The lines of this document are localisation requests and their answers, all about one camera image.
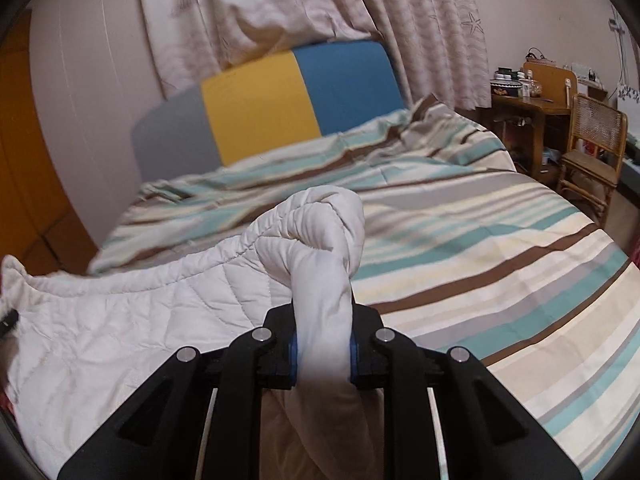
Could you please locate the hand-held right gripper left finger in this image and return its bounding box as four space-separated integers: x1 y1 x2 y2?
57 305 301 480

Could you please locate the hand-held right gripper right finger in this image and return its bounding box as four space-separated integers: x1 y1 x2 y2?
350 304 583 480

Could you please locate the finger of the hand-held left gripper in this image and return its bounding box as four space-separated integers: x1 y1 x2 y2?
0 310 20 342

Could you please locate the light grey quilted down jacket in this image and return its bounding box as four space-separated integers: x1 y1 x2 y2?
0 186 371 480

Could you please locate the striped duvet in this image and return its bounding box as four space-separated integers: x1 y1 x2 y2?
90 92 640 480

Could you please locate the orange wooden wardrobe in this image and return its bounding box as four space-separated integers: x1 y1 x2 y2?
0 10 98 276

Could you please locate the grey yellow blue headboard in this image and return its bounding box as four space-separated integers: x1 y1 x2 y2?
131 40 406 183

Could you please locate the wooden desk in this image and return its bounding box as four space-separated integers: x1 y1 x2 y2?
487 61 581 186

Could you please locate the rattan chair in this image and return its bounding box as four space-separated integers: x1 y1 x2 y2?
556 92 628 231

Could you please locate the ship print curtain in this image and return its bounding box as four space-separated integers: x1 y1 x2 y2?
134 0 488 111

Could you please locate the white floral cloth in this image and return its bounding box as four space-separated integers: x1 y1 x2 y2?
616 80 640 111

